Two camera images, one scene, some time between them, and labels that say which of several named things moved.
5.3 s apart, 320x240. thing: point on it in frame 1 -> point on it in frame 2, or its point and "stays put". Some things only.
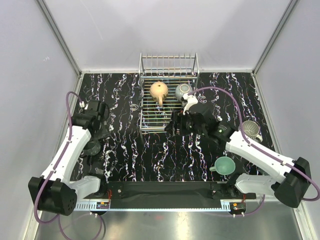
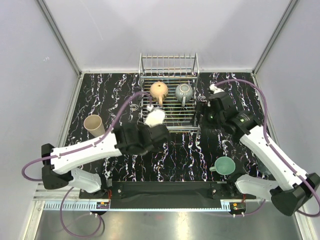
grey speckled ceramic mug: [181, 89] stays put
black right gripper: [177, 117] -> [202, 108]
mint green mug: [224, 165] stays put
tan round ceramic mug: [159, 91] stays put
